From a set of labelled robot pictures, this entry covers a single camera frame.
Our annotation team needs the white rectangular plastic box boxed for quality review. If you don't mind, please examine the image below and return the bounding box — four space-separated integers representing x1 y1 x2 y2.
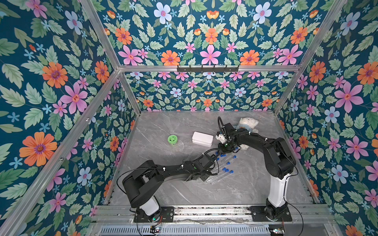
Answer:
192 132 214 147

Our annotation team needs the black hook rail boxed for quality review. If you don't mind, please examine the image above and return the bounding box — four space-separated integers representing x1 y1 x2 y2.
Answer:
176 65 239 73

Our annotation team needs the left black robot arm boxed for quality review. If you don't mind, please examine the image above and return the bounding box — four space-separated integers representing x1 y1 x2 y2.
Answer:
122 152 218 221

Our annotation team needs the aluminium front rail frame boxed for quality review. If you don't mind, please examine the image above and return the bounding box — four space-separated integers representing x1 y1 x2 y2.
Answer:
88 205 340 228

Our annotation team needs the white ventilation grille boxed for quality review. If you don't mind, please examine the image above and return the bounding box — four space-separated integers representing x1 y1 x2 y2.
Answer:
99 225 271 236

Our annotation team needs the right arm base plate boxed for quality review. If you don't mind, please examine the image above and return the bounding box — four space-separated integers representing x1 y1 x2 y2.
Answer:
248 205 292 222

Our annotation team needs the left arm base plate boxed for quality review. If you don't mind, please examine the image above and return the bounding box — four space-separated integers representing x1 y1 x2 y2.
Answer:
134 206 175 223

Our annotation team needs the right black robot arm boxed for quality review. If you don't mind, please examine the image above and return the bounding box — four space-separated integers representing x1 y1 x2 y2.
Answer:
216 117 296 221

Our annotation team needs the white teddy bear blue shirt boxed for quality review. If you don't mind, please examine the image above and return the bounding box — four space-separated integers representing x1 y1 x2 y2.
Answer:
234 117 259 150

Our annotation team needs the green lidded small jar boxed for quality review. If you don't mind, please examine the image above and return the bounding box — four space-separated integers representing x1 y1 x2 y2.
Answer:
167 135 178 147

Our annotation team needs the test tube group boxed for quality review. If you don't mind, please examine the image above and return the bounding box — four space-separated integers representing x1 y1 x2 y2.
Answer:
206 167 228 182
207 168 229 182
211 170 234 184

